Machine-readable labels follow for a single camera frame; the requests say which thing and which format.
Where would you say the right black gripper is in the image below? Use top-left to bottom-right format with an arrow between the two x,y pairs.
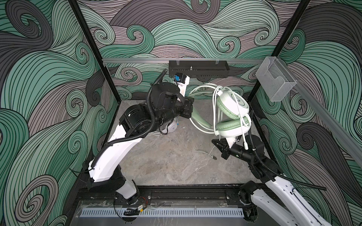
212,138 -> 257,165

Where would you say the white over-ear headphones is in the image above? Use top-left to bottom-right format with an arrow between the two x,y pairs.
152,118 -> 179,136

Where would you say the green over-ear headphones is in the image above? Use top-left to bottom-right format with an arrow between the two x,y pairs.
189,83 -> 252,138

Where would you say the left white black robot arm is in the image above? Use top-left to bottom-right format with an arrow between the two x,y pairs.
84,82 -> 193,202

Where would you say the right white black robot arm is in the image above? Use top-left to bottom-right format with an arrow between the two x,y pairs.
212,135 -> 330,226

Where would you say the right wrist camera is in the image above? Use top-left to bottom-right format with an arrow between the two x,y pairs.
222,137 -> 237,148

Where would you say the black perforated wall tray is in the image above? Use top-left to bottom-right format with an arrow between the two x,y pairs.
168,59 -> 230,79

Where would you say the right black corrugated cable hose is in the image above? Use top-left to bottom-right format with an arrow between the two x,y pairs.
247,124 -> 328,191

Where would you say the black corrugated cable hose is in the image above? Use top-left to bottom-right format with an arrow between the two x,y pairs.
90,68 -> 169,170
247,124 -> 328,191

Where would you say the white slotted cable duct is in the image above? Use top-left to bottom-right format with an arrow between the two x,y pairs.
79,207 -> 244,218

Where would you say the left black corrugated cable hose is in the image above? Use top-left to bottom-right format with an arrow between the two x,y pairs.
90,68 -> 169,170

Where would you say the clear plastic wall bin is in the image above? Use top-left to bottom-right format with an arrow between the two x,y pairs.
255,56 -> 297,102

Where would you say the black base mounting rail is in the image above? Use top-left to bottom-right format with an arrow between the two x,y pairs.
76,184 -> 242,206

